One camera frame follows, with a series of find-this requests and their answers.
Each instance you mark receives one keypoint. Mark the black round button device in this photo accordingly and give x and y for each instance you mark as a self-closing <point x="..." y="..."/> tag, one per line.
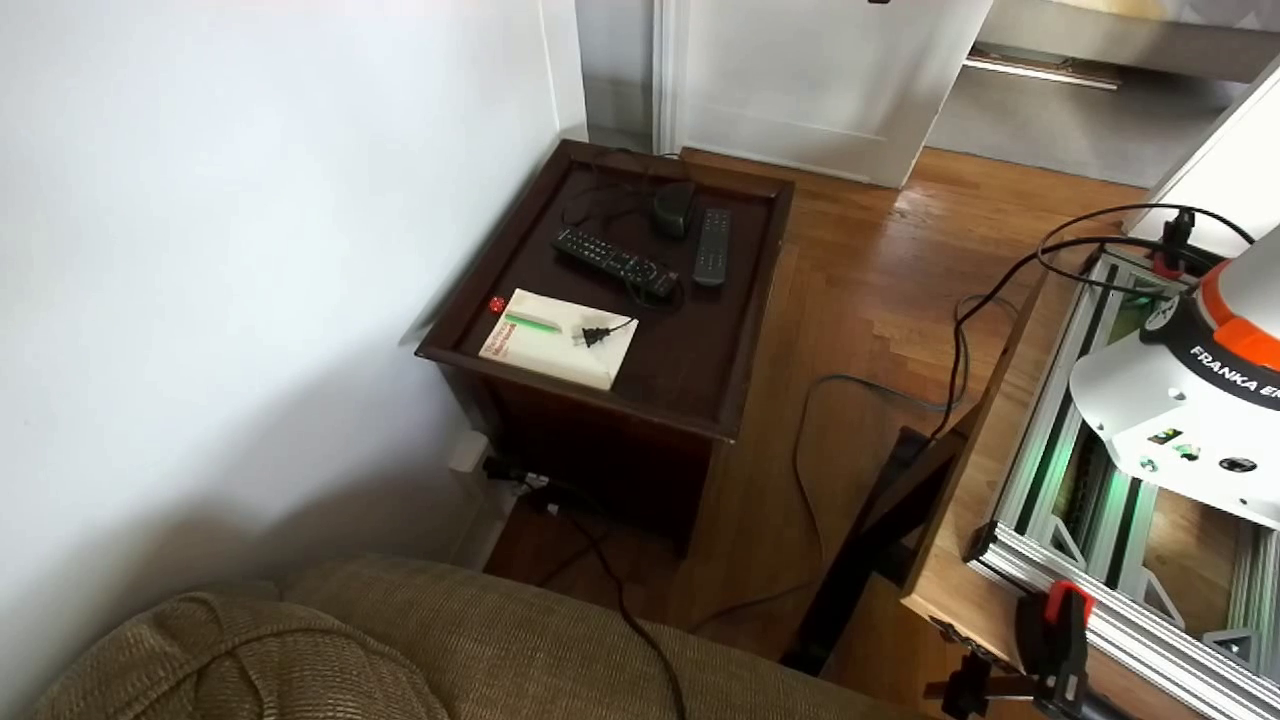
<point x="671" y="208"/>

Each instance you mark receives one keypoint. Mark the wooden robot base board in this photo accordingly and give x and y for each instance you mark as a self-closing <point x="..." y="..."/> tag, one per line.
<point x="960" y="534"/>

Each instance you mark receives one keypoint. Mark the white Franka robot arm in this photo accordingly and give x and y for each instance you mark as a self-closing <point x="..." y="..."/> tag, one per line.
<point x="1187" y="401"/>

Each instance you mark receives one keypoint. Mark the dark wooden side table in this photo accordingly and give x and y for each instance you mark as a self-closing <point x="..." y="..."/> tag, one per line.
<point x="692" y="362"/>

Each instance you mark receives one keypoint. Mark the long black remote control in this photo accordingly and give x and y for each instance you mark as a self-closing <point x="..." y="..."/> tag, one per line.
<point x="619" y="261"/>

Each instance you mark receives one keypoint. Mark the slim grey remote control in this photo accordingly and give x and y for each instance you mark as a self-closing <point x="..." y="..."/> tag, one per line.
<point x="713" y="250"/>

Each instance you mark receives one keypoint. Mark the black power strip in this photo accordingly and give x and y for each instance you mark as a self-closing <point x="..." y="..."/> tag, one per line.
<point x="534" y="480"/>

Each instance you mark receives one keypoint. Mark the black metal table leg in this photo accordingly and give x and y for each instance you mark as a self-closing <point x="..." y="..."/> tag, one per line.
<point x="854" y="563"/>

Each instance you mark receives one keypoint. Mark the tan fabric couch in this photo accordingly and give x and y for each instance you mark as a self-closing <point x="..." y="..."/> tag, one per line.
<point x="534" y="652"/>

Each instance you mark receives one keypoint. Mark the black orange bar clamp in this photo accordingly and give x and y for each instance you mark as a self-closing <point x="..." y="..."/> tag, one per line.
<point x="1052" y="640"/>

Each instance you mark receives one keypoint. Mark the small white wall box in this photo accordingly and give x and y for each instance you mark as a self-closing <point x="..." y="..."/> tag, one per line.
<point x="470" y="455"/>

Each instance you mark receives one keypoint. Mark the aluminium robot stand frame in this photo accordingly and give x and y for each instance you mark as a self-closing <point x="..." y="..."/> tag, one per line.
<point x="1134" y="626"/>

